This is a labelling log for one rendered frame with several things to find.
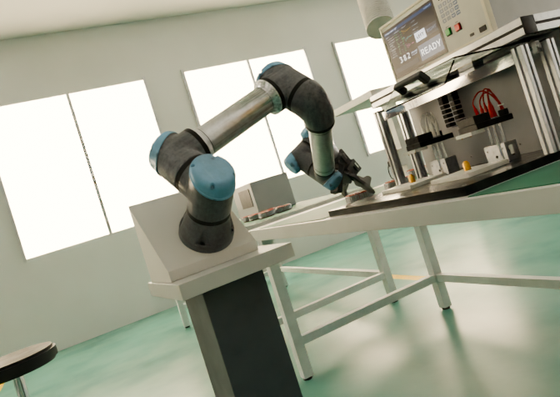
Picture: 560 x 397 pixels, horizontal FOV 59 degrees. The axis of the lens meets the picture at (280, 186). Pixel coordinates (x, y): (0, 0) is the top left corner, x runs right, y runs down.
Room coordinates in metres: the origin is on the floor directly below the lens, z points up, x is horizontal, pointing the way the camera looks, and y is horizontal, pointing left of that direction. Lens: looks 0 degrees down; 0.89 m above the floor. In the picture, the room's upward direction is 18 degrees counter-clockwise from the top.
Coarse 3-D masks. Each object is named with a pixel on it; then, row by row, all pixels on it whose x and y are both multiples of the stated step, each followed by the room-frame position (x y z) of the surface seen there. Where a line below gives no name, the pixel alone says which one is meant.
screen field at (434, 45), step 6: (438, 36) 1.51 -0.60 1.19; (426, 42) 1.56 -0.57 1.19; (432, 42) 1.54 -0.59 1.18; (438, 42) 1.52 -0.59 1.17; (420, 48) 1.59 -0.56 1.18; (426, 48) 1.57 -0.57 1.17; (432, 48) 1.55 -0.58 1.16; (438, 48) 1.52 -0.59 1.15; (444, 48) 1.50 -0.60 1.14; (420, 54) 1.60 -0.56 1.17; (426, 54) 1.58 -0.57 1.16; (432, 54) 1.55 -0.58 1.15
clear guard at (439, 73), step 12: (492, 48) 1.24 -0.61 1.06; (504, 48) 1.29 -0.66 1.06; (456, 60) 1.23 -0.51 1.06; (468, 60) 1.30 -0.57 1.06; (480, 60) 1.37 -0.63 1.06; (432, 72) 1.25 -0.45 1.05; (444, 72) 1.19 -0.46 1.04; (456, 72) 1.46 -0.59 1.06; (408, 84) 1.34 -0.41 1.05; (420, 84) 1.27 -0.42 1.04; (432, 84) 1.21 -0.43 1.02; (444, 84) 1.17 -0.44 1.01; (396, 96) 1.37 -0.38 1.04; (408, 96) 1.30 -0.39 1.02
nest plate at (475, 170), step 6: (492, 162) 1.39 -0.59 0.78; (498, 162) 1.33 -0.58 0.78; (504, 162) 1.34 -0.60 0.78; (474, 168) 1.36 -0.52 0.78; (480, 168) 1.31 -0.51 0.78; (486, 168) 1.31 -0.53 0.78; (450, 174) 1.42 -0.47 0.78; (456, 174) 1.36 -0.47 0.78; (462, 174) 1.31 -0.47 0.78; (468, 174) 1.29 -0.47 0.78; (474, 174) 1.30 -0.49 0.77; (432, 180) 1.41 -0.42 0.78; (438, 180) 1.39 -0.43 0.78; (444, 180) 1.37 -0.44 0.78; (450, 180) 1.35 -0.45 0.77
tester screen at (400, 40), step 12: (420, 12) 1.55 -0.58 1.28; (432, 12) 1.50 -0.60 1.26; (408, 24) 1.61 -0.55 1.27; (420, 24) 1.56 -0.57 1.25; (384, 36) 1.72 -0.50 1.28; (396, 36) 1.67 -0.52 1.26; (408, 36) 1.62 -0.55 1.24; (432, 36) 1.53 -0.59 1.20; (396, 48) 1.69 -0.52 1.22; (408, 48) 1.64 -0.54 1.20; (396, 60) 1.71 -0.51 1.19; (408, 60) 1.65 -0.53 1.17; (420, 60) 1.61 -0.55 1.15; (396, 72) 1.72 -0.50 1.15
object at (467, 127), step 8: (464, 120) 1.41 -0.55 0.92; (472, 120) 1.38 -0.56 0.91; (480, 120) 1.39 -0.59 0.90; (488, 120) 1.39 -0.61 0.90; (496, 120) 1.40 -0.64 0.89; (504, 120) 1.42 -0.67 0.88; (464, 128) 1.41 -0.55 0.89; (472, 128) 1.39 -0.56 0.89; (480, 128) 1.38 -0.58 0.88; (488, 128) 1.46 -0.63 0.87; (496, 128) 1.44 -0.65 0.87; (464, 136) 1.39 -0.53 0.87; (504, 136) 1.42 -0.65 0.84
